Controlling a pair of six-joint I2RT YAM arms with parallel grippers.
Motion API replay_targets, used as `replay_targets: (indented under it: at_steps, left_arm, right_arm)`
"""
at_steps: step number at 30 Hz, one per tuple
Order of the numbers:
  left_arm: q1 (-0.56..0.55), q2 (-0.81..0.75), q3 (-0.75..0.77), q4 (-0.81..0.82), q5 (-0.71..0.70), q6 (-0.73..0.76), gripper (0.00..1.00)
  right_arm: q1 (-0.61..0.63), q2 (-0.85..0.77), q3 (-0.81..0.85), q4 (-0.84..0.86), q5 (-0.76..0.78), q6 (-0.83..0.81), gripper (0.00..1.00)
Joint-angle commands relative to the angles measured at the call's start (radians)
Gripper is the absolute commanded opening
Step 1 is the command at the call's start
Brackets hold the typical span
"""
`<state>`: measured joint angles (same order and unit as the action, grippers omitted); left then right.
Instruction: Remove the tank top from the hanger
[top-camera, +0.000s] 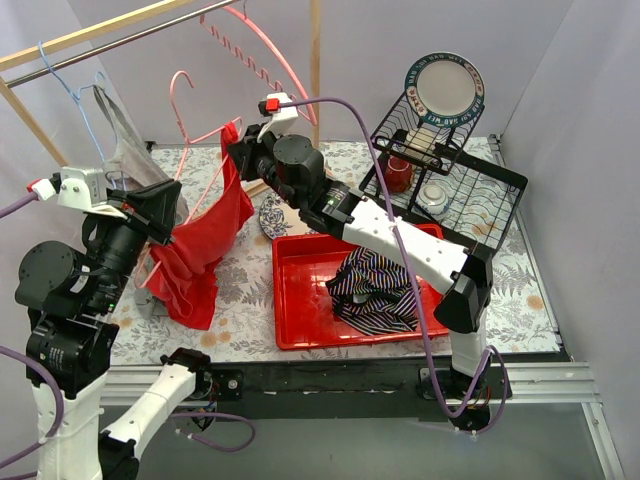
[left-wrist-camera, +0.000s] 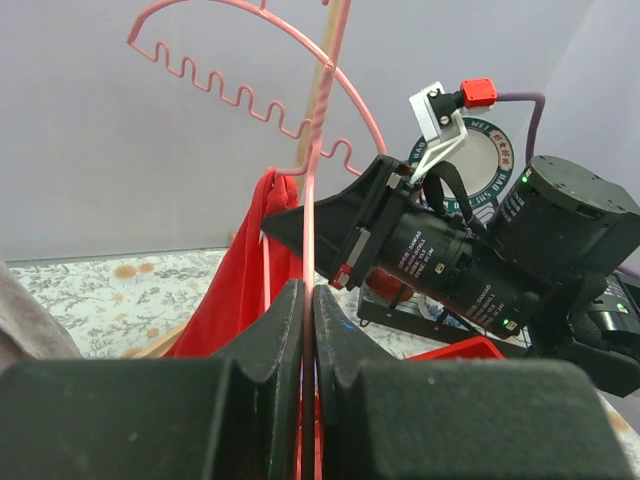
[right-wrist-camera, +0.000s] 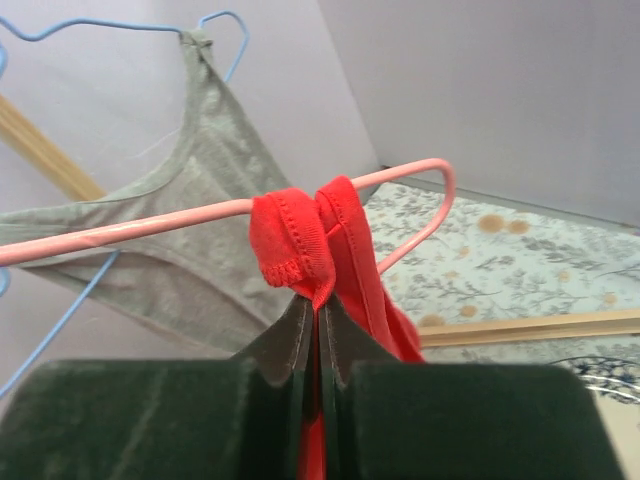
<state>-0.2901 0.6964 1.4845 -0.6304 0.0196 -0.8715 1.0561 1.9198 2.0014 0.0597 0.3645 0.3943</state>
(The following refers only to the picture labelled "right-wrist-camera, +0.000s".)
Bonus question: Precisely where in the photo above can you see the thin pink wire hanger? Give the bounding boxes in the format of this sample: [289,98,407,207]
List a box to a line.
[1,158,456,274]

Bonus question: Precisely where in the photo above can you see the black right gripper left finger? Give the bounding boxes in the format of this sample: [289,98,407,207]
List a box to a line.
[1,296,314,479]

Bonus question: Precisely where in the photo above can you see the red tank top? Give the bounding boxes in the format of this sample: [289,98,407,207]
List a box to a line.
[249,177,427,479]

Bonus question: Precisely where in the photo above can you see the wooden clothes rack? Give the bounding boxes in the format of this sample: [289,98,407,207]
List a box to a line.
[0,92,640,349]

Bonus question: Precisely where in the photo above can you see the grey tank top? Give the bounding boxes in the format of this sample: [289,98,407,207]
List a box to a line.
[1,30,291,356]

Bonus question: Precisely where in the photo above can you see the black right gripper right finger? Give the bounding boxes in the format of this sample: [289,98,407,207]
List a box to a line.
[319,298,623,479]

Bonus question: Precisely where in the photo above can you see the blue floral plate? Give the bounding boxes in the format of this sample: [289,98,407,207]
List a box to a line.
[550,355,639,405]

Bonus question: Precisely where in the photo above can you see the blue wire hanger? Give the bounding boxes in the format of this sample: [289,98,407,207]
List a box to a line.
[1,10,250,396]

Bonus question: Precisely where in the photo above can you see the floral table mat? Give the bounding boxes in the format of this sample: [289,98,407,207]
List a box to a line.
[365,183,639,384]

